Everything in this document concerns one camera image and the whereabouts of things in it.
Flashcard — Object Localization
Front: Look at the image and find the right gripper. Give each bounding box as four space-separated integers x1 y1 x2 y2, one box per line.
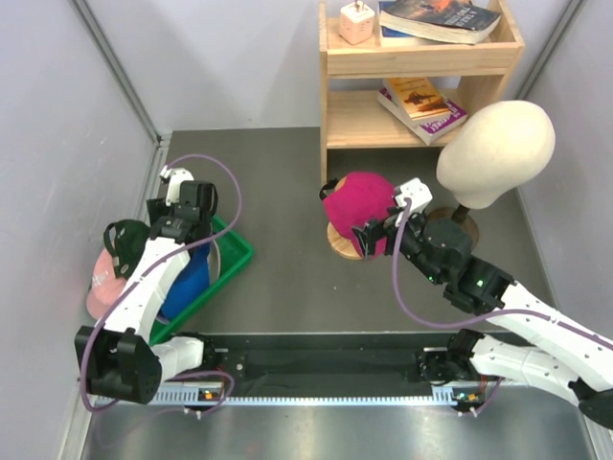
352 205 445 286

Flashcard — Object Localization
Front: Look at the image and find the magenta baseball cap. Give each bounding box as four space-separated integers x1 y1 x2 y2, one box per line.
319 172 396 261

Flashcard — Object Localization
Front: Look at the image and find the blue baseball cap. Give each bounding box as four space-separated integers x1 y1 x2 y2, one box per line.
159 244 211 321

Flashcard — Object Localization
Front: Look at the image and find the dark green baseball cap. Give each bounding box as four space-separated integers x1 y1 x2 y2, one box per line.
103 219 149 280

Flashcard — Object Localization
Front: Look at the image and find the light pink baseball cap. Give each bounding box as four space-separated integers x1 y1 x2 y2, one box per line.
85 249 126 319

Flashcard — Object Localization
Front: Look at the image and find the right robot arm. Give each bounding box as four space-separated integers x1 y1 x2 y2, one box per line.
352 209 612 428

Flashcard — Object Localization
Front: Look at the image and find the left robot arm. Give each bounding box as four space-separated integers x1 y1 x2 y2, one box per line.
75 180 218 404

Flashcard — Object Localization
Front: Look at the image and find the wooden hat stand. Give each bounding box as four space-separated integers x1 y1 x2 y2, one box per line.
323 172 369 260

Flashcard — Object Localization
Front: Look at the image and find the green plastic tray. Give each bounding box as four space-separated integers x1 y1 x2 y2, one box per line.
88 215 255 347

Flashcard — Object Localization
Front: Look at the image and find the dark mannequin stand base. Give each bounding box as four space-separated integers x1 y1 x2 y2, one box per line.
427 205 480 250

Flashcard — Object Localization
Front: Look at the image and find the purple white book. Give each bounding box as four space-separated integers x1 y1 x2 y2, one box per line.
376 88 467 146

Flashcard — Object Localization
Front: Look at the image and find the wooden shelf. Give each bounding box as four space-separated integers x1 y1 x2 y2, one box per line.
318 1 525 182

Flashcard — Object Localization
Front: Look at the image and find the orange cover book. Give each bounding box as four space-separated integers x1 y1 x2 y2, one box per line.
383 77 451 125

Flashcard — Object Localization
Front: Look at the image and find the white mannequin head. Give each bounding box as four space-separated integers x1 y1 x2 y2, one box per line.
436 100 556 210

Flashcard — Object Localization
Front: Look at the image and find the blue book under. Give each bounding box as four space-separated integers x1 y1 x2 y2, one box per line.
379 26 437 47

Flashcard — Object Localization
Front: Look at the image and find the pink power cube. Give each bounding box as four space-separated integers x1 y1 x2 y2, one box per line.
339 0 375 45

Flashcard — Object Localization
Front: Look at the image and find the dark cover book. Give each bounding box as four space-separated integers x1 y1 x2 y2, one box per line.
379 0 502 45

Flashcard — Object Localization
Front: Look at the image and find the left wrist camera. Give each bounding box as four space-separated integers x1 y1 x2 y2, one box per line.
159 165 193 206

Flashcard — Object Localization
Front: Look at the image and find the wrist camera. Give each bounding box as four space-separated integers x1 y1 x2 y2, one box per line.
394 177 433 213
159 165 193 206

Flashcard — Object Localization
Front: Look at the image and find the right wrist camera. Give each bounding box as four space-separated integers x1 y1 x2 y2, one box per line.
394 177 433 213

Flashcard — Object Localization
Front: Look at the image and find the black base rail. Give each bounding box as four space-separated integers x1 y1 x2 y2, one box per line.
182 332 482 398

